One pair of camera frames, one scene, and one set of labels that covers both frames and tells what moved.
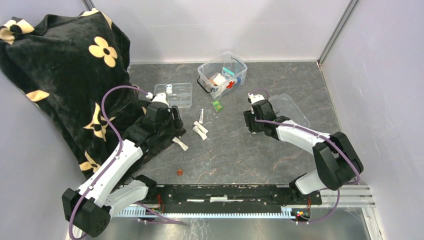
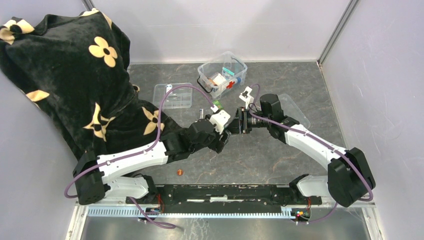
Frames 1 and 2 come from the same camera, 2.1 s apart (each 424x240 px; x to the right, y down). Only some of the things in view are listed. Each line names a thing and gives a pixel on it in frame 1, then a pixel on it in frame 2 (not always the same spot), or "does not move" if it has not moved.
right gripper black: [249, 117] to [241, 125]
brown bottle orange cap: [212, 81] does not move
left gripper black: [176, 124] to [218, 145]
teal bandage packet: [228, 71] does not move
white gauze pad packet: [219, 79] does not move
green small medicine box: [217, 105] does not move
